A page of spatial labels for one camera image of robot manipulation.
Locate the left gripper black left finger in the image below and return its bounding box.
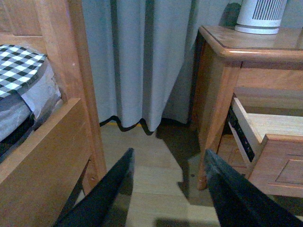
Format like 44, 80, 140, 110
54, 148, 135, 227

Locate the plastic wrapped mattress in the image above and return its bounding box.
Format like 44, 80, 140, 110
0, 59, 61, 140

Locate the grey curtain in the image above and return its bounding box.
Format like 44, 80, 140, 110
80, 0, 303, 136

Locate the wooden drawer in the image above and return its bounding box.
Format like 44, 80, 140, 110
228, 97, 303, 198
217, 134, 250, 179

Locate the white air purifier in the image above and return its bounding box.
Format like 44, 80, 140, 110
235, 0, 287, 35

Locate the checkered bed sheet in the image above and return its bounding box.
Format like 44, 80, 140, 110
0, 44, 46, 99

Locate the wooden bed frame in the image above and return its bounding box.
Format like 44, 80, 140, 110
0, 0, 106, 227

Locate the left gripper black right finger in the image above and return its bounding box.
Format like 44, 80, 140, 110
204, 149, 303, 227

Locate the wooden nightstand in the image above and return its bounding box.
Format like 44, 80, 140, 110
190, 25, 303, 191

